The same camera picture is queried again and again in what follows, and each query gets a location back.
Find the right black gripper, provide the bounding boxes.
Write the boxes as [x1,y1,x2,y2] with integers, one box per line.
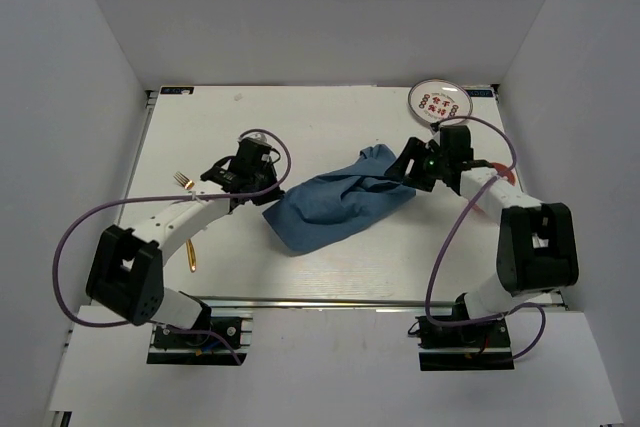
[385,137,449,193]

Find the round plate with red characters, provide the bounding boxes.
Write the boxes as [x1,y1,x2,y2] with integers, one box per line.
[407,79,473,126]

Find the blue cloth napkin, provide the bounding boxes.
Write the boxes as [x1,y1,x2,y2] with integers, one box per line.
[263,144,416,255]

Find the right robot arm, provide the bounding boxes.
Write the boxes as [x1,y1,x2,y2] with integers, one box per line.
[385,125,579,346]

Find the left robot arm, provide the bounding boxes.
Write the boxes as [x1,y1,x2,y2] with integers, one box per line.
[86,137,284,346]

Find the gold fork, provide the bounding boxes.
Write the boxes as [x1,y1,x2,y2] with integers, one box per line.
[173,172,195,190]

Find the red cup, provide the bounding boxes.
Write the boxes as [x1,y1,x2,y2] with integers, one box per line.
[461,163,520,218]

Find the gold knife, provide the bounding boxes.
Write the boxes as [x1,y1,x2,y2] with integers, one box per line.
[185,239,197,273]

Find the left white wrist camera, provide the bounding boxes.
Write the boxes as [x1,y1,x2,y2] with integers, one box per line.
[247,132,269,145]

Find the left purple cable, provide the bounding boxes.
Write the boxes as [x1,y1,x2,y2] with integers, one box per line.
[52,129,294,366]

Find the purple cable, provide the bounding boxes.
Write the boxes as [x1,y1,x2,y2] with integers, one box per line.
[52,129,294,366]
[423,115,549,361]

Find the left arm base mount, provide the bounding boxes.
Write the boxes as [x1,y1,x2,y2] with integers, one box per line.
[146,308,253,367]

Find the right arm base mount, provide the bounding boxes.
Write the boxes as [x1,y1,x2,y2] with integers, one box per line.
[407,316,514,372]

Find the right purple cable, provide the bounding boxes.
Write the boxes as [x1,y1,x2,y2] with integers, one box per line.
[423,115,549,361]

